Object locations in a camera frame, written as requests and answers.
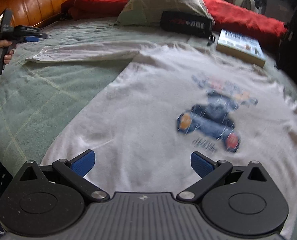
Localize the black zipper pouch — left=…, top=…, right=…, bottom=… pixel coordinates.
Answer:
left=160, top=11, right=216, bottom=46

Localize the paperback book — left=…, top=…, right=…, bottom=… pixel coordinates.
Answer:
left=216, top=29, right=266, bottom=68

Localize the green checked bed blanket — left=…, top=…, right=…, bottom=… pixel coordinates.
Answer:
left=0, top=18, right=297, bottom=239

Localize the black backpack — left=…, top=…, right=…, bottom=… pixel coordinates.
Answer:
left=274, top=0, right=297, bottom=98

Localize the grey green pillow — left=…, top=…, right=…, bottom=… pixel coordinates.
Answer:
left=116, top=0, right=215, bottom=26

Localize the white printed t-shirt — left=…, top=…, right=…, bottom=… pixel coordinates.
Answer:
left=31, top=41, right=297, bottom=238

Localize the long red pillow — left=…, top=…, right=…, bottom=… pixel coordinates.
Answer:
left=203, top=0, right=286, bottom=53

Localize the red pillow near headboard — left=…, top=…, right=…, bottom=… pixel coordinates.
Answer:
left=61, top=0, right=128, bottom=21

